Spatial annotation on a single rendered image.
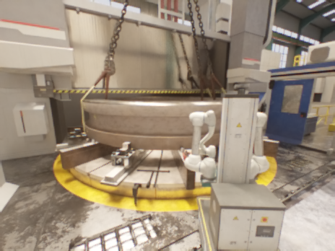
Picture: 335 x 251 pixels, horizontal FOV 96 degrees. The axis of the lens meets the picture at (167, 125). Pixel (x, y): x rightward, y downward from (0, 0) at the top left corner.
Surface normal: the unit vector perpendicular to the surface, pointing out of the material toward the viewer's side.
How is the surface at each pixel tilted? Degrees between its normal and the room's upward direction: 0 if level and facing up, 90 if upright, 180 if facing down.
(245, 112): 90
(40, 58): 90
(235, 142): 90
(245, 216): 90
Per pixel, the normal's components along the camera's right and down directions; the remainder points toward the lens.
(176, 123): 0.09, 0.21
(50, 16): 0.47, 0.18
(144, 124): -0.17, 0.21
